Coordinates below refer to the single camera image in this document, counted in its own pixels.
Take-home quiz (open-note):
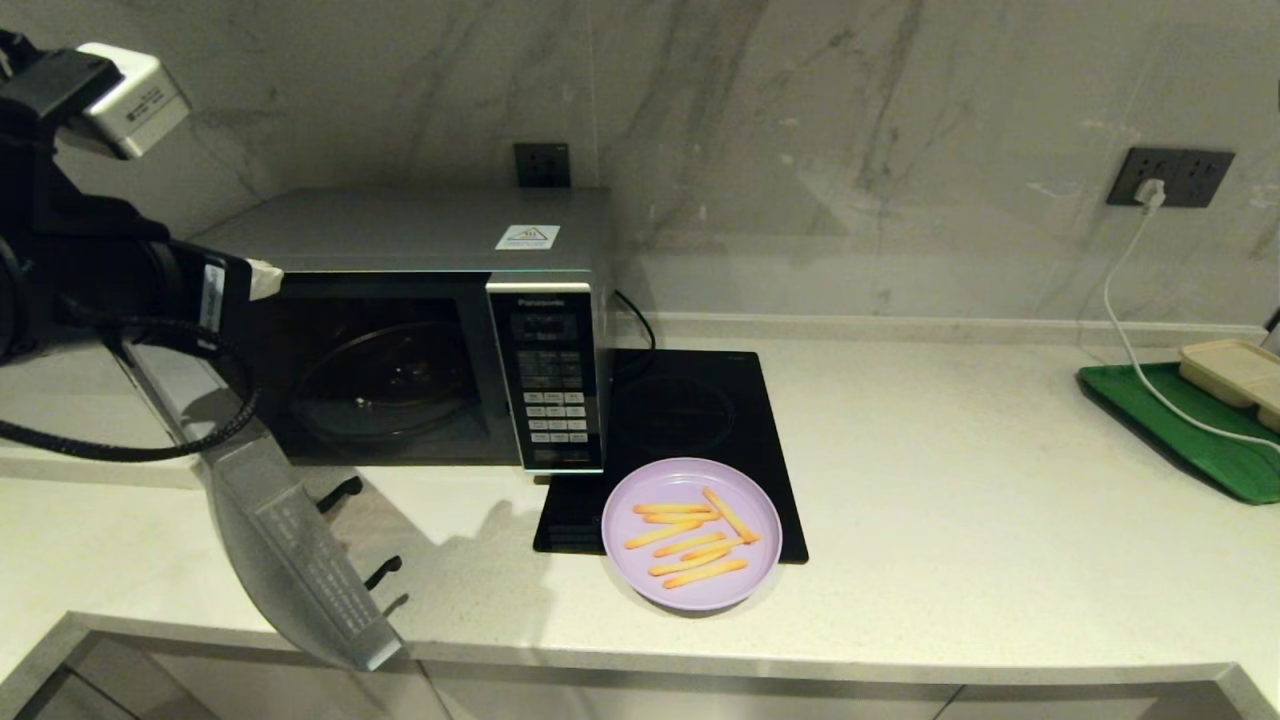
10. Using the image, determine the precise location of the microwave door with dark window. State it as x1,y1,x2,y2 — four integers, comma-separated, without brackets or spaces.
100,335,409,673

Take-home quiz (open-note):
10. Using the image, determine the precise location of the purple round plate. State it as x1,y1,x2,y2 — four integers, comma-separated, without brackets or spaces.
601,458,783,612

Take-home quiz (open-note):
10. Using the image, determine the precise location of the silver Panasonic microwave oven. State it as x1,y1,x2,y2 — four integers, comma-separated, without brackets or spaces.
190,186,613,473

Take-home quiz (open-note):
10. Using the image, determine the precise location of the grey glossy cabinet front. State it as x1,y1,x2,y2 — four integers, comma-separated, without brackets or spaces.
422,660,961,720
938,682,1233,720
60,635,451,720

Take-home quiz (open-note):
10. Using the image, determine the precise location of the black induction cooktop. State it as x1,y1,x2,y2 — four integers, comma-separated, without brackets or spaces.
533,350,809,565

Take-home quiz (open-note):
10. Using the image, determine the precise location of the beige lunch box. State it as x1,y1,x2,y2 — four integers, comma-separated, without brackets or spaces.
1180,338,1280,433

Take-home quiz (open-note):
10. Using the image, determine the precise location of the green plastic tray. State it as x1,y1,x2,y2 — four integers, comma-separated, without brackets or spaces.
1077,360,1280,505

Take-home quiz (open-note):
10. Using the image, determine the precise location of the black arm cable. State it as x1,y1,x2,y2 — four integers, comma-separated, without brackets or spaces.
0,300,261,463

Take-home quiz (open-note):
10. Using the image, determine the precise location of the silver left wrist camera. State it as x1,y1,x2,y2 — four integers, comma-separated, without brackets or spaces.
78,42,191,161

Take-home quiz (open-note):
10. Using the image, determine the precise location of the small dark wall socket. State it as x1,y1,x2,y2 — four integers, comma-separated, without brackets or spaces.
513,143,571,189

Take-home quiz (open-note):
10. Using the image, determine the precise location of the white power cable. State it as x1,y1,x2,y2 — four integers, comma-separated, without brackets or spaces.
1103,202,1280,451

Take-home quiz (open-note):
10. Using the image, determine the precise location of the wide dark wall socket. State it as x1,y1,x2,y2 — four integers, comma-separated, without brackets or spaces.
1106,147,1236,209

